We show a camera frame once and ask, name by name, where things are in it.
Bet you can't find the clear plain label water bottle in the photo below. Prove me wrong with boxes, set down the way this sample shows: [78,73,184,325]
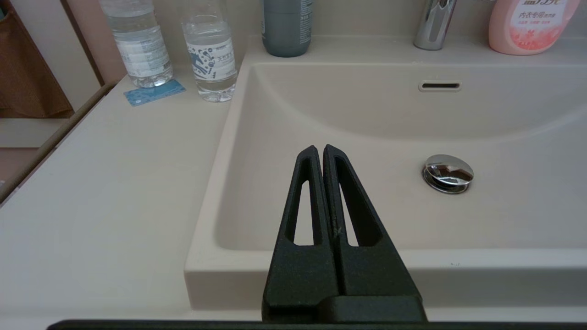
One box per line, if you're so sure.
[99,0,174,88]

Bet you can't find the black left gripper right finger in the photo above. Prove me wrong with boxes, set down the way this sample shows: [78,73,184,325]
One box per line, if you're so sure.
[322,144,421,298]

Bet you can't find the chrome drain stopper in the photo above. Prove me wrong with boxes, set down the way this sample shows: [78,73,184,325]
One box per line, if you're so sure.
[422,154,475,194]

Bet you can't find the blue card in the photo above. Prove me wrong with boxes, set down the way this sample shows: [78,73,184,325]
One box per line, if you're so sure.
[123,79,186,107]

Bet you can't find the chrome faucet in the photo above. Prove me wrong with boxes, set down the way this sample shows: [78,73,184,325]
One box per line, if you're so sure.
[413,0,458,51]

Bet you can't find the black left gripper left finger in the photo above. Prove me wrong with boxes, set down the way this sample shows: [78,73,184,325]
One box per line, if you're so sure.
[262,146,340,322]

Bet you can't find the brown hanging bag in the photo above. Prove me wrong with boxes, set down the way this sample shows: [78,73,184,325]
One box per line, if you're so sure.
[0,9,75,119]

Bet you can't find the pink soap pump bottle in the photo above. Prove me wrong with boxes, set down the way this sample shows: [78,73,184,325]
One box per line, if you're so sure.
[488,0,581,56]

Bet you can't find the dark grey pump bottle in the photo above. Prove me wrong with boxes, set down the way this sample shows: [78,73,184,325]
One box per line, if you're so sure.
[262,0,314,58]

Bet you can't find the beige sink basin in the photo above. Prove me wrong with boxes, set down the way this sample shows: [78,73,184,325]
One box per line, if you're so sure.
[184,36,587,311]

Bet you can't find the clear patterned label water bottle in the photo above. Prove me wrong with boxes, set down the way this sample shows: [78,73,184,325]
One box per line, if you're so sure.
[181,0,238,103]

